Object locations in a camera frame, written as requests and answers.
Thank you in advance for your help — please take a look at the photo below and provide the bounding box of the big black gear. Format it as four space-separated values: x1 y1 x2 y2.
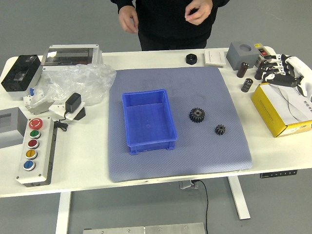
189 107 206 124

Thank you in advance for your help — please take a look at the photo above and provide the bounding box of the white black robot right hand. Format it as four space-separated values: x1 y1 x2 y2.
254 54 312 97

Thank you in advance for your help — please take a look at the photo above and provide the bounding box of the small black gear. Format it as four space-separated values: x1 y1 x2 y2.
214 124 227 136

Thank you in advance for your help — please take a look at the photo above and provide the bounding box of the clear-lid distribution box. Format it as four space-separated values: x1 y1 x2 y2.
40 44 104 71

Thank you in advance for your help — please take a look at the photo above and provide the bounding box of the black adapter cord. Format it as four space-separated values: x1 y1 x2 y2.
53 112 69 132

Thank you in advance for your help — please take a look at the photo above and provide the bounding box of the grey red-green button switch box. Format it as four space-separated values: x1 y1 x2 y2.
253 43 273 64

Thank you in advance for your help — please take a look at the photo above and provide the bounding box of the clear plastic bag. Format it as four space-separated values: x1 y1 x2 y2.
31 63 117 108

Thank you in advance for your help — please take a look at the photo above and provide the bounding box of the person's right hand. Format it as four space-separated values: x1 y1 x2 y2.
118 5 139 34

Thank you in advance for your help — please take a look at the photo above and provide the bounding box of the white wall switch panel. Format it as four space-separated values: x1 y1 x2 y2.
204 49 227 68

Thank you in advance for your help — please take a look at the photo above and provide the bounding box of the black capacitor with label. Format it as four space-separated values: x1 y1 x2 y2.
241 78 254 93

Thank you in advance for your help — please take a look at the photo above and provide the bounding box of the black power adapter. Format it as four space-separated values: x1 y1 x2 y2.
64 92 82 114

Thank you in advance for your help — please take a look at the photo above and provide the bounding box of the grey-blue textured mat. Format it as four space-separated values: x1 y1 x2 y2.
108 66 253 183

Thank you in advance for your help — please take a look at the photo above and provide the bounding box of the grey box with window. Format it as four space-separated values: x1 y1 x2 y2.
0 106 28 149

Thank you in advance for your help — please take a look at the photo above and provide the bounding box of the person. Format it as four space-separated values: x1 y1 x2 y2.
110 0 230 51

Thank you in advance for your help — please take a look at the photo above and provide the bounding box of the black table control panel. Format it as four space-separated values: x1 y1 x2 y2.
259 170 298 179

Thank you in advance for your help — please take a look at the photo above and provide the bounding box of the blue plastic box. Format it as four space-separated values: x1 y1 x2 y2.
122 89 179 156

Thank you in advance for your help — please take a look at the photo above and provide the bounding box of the yellow white cardboard box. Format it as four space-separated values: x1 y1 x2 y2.
251 82 312 138

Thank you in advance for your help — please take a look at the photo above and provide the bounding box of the silver metal plate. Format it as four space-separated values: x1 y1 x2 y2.
82 222 206 234

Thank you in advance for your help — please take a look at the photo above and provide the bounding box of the black cable under table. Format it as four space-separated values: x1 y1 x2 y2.
192 179 210 234

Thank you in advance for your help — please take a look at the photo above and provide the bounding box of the grey five-button control station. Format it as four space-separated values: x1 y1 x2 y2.
16 117 58 188

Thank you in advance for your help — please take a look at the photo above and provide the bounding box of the person's left hand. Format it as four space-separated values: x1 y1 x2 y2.
184 0 213 26

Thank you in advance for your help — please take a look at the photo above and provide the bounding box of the white table leg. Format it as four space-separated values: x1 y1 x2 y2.
55 191 72 234
228 175 251 220

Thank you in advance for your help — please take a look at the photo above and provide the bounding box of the black-lid grey enclosure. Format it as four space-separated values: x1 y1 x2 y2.
0 54 42 101

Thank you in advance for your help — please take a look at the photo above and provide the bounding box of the white socket plate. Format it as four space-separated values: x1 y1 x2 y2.
48 101 86 121

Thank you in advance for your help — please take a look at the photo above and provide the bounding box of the grey under-table bracket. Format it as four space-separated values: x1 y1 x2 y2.
179 180 199 190

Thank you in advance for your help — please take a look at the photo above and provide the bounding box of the grey block with round hole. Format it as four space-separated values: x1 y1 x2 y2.
226 41 260 71

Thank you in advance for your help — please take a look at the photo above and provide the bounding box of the white circuit breaker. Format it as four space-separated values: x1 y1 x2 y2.
23 88 53 116

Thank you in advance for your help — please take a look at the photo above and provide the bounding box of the dark brown capacitor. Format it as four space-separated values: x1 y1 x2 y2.
237 61 249 78

